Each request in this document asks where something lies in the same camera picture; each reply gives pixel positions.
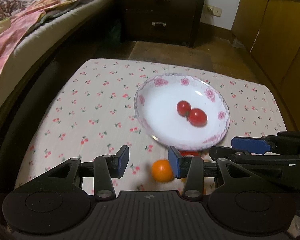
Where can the beige mattress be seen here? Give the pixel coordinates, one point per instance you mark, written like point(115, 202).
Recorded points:
point(36, 44)

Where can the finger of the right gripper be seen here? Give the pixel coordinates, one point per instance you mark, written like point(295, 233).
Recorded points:
point(253, 145)
point(232, 154)

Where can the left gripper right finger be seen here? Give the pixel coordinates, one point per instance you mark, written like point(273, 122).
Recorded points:
point(191, 168)

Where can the small round red tomato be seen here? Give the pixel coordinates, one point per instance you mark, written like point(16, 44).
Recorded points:
point(183, 108)

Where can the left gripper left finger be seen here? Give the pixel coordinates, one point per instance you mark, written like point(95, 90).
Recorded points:
point(107, 167)

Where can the orange tangerine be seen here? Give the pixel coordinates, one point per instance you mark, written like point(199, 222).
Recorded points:
point(161, 171)

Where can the cherry print tablecloth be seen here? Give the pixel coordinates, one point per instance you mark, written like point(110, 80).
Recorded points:
point(110, 103)

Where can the dark wooden nightstand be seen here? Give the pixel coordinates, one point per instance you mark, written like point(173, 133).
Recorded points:
point(165, 21)

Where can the wooden wardrobe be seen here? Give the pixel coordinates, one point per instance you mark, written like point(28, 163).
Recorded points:
point(270, 31)

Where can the white floral plate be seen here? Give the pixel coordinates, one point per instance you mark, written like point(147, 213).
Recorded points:
point(155, 105)

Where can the white wall outlet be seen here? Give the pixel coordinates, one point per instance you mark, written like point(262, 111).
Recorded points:
point(214, 11)

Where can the oval red tomato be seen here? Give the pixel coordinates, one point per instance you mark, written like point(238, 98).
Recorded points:
point(197, 117)

